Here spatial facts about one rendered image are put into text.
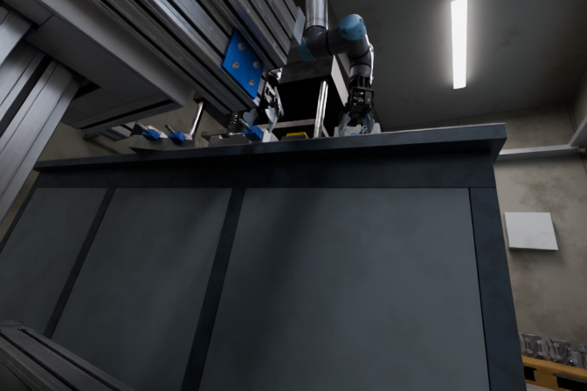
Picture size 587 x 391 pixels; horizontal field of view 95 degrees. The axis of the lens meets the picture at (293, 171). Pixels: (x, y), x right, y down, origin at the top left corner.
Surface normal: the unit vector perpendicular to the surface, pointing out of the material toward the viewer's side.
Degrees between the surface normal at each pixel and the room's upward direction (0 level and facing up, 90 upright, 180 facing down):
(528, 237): 90
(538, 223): 90
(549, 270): 90
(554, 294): 90
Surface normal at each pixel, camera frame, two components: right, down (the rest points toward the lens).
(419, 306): -0.39, -0.41
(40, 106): 0.86, -0.07
